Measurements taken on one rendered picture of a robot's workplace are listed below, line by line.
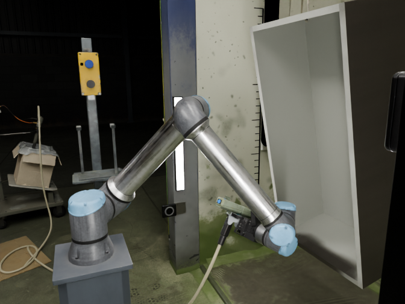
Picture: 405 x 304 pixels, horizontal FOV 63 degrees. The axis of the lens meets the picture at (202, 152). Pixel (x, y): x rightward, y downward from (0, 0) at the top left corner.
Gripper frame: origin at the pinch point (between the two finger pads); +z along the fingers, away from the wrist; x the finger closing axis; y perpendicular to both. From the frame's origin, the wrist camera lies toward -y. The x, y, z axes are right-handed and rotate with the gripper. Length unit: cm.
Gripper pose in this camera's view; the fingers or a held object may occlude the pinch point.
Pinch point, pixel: (231, 212)
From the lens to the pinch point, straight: 165.2
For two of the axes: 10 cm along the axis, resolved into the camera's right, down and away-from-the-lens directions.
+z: -6.3, -2.0, 7.5
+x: 6.7, 3.5, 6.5
